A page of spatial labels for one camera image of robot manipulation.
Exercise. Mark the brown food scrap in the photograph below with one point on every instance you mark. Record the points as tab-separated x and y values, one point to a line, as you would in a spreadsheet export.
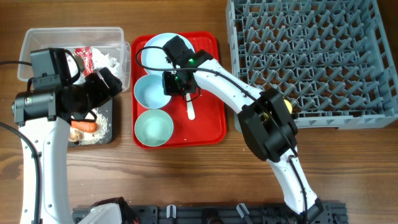
76	136

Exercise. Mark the white tissue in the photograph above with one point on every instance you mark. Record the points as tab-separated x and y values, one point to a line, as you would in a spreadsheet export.
105	61

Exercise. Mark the light green bowl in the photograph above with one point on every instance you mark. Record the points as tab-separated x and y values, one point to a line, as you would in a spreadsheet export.
154	128

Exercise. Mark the clear plastic waste bin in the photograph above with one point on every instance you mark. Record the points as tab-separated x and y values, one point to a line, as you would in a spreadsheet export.
108	40

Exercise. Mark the orange carrot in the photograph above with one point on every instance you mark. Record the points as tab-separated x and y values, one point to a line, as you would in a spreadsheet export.
84	126

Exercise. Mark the grey dishwasher rack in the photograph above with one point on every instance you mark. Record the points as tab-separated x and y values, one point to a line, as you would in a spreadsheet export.
330	59

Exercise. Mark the black plastic tray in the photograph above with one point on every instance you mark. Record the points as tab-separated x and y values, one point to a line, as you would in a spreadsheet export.
107	110

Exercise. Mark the white plastic spoon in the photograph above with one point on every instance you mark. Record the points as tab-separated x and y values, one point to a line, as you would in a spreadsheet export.
190	109

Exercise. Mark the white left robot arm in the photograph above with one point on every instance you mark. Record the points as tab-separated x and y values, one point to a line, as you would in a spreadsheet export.
43	118

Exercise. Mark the light blue plate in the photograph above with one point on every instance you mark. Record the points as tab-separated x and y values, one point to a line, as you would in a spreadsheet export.
156	58

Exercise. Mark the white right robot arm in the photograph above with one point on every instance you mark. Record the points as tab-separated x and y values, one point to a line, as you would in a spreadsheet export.
267	125

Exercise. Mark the yellow plastic cup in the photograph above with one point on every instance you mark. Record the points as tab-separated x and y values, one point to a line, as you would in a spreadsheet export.
288	105

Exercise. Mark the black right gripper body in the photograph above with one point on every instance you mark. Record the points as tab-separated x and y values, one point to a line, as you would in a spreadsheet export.
171	83

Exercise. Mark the red snack wrapper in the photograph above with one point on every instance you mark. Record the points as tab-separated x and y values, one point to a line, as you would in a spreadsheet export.
85	53

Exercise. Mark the red serving tray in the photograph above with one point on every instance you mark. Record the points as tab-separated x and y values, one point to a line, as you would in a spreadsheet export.
209	125

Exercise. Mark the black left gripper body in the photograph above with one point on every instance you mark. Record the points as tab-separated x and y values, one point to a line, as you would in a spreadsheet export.
93	93

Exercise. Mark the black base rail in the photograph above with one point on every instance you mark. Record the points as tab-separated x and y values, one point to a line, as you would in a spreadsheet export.
333	213

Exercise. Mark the light blue bowl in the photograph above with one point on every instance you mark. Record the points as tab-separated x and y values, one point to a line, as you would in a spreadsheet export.
149	92

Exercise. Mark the white rice pile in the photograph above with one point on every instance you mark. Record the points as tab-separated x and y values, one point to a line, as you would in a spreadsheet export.
99	136

